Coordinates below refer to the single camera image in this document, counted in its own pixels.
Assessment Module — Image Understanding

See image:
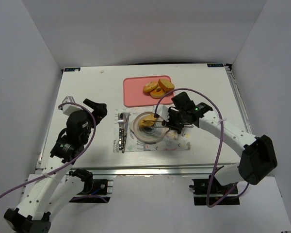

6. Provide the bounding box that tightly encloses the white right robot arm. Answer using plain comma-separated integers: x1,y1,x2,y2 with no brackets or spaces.
153,92,277,186

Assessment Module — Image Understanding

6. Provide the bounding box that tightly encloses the pink rectangular tray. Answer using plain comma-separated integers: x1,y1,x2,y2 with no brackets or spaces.
123,75,172,107

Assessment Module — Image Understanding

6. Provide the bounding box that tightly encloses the silver knife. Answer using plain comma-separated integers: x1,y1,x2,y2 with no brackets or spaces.
121,112,130,153

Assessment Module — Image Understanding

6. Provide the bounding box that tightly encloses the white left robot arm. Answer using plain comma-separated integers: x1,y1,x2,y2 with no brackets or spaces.
4,97,107,233

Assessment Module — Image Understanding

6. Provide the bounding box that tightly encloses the plain orange bagel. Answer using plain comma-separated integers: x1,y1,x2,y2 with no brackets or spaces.
150,86,165,99

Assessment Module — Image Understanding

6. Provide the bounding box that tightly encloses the purple mug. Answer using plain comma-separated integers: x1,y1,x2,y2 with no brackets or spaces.
165,130,178,140

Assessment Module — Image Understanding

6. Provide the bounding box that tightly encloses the floral placemat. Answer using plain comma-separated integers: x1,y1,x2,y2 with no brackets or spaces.
115,107,191,152

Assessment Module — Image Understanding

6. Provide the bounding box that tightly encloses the blue table label right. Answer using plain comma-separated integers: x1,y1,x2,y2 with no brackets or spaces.
207,63,224,67

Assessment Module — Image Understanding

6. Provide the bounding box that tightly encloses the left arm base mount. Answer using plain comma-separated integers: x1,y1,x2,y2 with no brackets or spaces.
66,168,113,203

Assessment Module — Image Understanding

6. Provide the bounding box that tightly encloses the silver fork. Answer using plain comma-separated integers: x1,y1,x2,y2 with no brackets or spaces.
118,113,125,151

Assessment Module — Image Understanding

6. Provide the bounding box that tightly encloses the blue table label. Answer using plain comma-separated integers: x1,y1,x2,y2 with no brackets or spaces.
64,67,81,72
207,63,224,67

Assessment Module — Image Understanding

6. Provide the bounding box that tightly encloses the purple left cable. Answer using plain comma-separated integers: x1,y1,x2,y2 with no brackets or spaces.
0,102,108,216

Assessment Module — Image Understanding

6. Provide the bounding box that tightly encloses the aluminium table frame rail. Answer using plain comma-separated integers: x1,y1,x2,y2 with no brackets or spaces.
56,64,251,175

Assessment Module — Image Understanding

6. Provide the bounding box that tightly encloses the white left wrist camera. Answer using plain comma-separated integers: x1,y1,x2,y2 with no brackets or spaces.
59,96,82,116

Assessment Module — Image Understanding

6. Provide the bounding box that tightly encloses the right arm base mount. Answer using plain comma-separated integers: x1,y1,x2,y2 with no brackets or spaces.
189,179,240,206

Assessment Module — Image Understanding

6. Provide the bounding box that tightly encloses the swirl patterned ceramic plate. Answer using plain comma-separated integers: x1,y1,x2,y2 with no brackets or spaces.
129,112,168,144

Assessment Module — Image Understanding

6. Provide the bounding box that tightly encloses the blue table label left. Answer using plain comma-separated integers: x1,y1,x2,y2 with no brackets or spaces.
64,67,81,72

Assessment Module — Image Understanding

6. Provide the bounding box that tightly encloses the toast slice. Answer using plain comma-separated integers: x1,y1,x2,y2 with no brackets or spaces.
158,79,175,93

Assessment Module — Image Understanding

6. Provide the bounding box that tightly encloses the oval speckled bread roll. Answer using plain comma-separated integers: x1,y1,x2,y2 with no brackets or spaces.
138,115,157,128

